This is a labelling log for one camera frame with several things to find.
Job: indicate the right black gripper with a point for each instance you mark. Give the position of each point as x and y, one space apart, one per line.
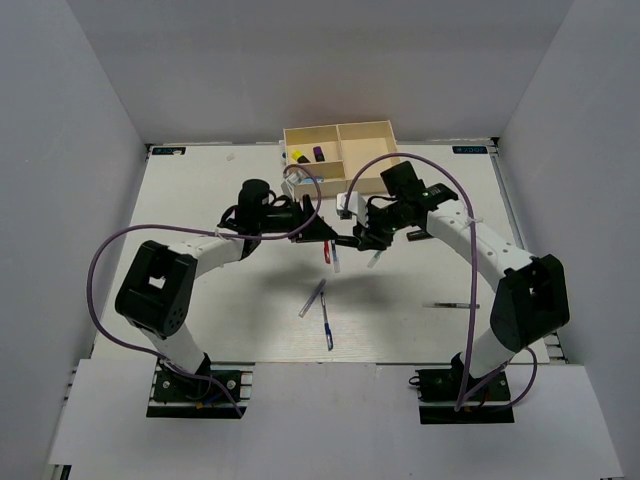
370 238

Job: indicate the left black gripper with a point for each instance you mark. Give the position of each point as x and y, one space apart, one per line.
318 231

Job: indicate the orange cap highlighter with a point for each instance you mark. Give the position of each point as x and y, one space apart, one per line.
347 241

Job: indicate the purple cap highlighter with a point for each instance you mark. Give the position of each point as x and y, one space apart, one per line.
318 154

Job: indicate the yellow cap highlighter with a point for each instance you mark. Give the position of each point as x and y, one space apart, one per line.
299 157

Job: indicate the blue cap highlighter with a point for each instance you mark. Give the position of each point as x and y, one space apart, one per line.
417 235

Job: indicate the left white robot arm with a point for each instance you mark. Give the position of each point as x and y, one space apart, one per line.
156 293

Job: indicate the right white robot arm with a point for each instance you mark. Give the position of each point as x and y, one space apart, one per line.
530 294

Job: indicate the green clear pen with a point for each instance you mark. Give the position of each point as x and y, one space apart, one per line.
374 259

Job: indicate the red pen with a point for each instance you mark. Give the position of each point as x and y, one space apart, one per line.
327 252

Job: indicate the blue clear pen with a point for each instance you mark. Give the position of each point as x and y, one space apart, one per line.
335 258

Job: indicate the wooden compartment box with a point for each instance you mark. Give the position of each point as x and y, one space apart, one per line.
355 154

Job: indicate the purple clear pen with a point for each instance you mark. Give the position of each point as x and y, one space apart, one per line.
309 302

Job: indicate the blue grip pen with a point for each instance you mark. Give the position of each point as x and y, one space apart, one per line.
326 323

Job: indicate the black clear pen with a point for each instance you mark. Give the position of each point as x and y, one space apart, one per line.
449 305

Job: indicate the right table logo sticker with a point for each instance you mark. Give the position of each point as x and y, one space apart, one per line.
470 150

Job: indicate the table logo sticker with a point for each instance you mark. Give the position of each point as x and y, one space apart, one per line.
168 151
470 150

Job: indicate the left table logo sticker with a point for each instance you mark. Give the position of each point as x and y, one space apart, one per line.
168 151

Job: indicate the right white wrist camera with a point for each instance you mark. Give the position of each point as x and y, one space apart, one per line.
347 204

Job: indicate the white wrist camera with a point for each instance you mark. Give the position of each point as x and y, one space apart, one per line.
347 204
290 181

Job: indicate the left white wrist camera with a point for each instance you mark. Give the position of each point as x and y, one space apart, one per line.
290 181

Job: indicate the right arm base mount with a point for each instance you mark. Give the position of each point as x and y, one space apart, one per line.
438 390

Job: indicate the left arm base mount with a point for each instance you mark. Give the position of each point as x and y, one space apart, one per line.
172 397

